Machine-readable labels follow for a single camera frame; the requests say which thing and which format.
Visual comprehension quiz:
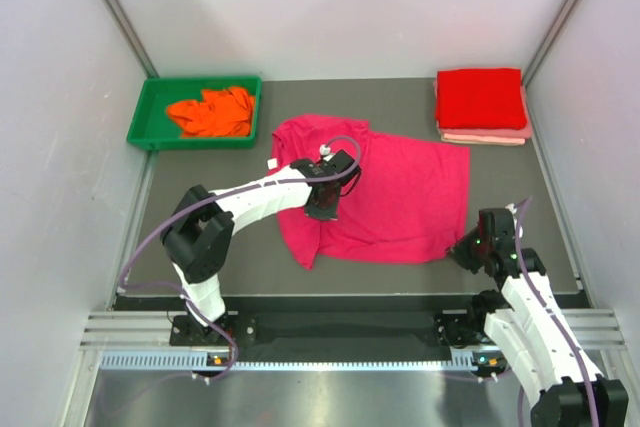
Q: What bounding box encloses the slotted grey cable duct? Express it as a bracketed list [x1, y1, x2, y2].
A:
[100, 351, 506, 373]

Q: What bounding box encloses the folded pink t-shirt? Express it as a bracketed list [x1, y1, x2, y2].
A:
[436, 87, 533, 140]

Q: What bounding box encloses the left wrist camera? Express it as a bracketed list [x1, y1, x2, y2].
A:
[319, 144, 334, 161]

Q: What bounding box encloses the folded peach t-shirt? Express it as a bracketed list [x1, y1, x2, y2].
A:
[440, 134, 530, 146]

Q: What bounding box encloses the folded red t-shirt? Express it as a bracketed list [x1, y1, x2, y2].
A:
[435, 68, 527, 130]

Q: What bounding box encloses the green plastic bin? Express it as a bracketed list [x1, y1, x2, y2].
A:
[127, 76, 262, 151]

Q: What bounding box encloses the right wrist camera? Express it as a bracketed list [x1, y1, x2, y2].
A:
[505, 202, 524, 239]

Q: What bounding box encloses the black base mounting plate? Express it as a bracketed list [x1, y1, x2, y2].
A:
[169, 295, 488, 361]

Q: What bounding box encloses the aluminium frame rail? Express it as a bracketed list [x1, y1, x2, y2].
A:
[80, 311, 172, 350]

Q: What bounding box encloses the magenta pink t-shirt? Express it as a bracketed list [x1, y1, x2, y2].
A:
[271, 114, 471, 269]

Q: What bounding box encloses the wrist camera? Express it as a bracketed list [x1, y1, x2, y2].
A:
[319, 144, 334, 161]
[505, 202, 524, 239]

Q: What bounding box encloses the orange t-shirt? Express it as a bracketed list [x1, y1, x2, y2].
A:
[166, 86, 256, 138]

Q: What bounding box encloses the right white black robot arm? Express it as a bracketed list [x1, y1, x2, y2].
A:
[449, 202, 629, 426]

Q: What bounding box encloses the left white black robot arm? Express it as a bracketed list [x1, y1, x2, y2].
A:
[160, 150, 361, 344]

